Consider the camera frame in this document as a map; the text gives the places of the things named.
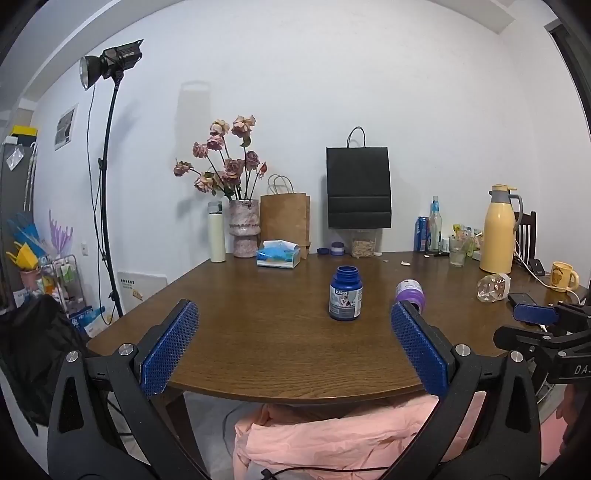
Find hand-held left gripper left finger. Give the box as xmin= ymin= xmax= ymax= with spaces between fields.
xmin=46 ymin=299 xmax=209 ymax=480

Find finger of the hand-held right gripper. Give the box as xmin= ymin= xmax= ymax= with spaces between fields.
xmin=513 ymin=302 xmax=591 ymax=331
xmin=493 ymin=324 xmax=591 ymax=370

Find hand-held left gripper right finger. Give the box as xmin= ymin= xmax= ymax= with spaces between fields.
xmin=382 ymin=300 xmax=542 ymax=480

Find purple lidded jar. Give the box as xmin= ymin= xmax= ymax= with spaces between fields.
xmin=394 ymin=279 xmax=427 ymax=313

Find yellow mug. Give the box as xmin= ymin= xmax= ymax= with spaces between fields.
xmin=550 ymin=261 xmax=580 ymax=293

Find clear crumpled plastic bottle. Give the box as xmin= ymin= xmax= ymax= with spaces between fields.
xmin=476 ymin=273 xmax=512 ymax=304

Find white flat board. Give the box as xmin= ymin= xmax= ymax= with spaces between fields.
xmin=117 ymin=271 xmax=168 ymax=313

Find dark wooden chair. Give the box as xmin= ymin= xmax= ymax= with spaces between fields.
xmin=512 ymin=211 xmax=538 ymax=273

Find yellow thermos jug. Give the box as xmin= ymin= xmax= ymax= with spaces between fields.
xmin=479 ymin=184 xmax=524 ymax=274

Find blue supplement bottle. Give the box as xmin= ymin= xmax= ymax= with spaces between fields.
xmin=329 ymin=265 xmax=363 ymax=322

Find cluster of small bottles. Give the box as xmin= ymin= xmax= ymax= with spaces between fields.
xmin=450 ymin=223 xmax=485 ymax=260

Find pink cloth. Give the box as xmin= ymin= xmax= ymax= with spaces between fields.
xmin=232 ymin=394 xmax=561 ymax=480

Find blue drink can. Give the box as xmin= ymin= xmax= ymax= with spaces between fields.
xmin=414 ymin=216 xmax=430 ymax=253

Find clear snack container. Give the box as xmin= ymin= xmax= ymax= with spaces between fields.
xmin=350 ymin=229 xmax=382 ymax=258

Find white thermos bottle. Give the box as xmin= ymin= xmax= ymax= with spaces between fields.
xmin=207 ymin=200 xmax=227 ymax=263

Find clear glass bottle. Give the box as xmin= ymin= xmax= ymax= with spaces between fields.
xmin=428 ymin=196 xmax=443 ymax=253

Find pink speckled vase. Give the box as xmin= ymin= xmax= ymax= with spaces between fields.
xmin=229 ymin=199 xmax=260 ymax=258

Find blue tissue box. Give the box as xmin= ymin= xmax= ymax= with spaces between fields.
xmin=257 ymin=239 xmax=301 ymax=269

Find purple plastic hangers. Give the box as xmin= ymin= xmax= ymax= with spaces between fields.
xmin=48 ymin=209 xmax=75 ymax=259

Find brown paper bag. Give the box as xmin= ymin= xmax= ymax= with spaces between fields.
xmin=260 ymin=174 xmax=311 ymax=260

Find black paper bag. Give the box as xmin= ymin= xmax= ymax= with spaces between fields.
xmin=326 ymin=126 xmax=393 ymax=230

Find blue and yellow dustpan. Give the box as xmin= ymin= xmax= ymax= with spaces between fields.
xmin=6 ymin=211 xmax=48 ymax=272

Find dried pink roses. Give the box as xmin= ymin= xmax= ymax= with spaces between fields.
xmin=174 ymin=115 xmax=268 ymax=201

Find grey cabinet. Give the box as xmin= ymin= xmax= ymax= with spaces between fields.
xmin=0 ymin=134 xmax=38 ymax=296

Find black studio light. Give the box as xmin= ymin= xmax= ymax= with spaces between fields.
xmin=79 ymin=39 xmax=144 ymax=90

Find white charging cable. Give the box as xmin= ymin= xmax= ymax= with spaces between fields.
xmin=512 ymin=249 xmax=583 ymax=303

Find wire storage rack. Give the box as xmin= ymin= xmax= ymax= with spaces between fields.
xmin=39 ymin=254 xmax=86 ymax=319

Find wall poster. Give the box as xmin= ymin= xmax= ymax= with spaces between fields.
xmin=54 ymin=104 xmax=79 ymax=151

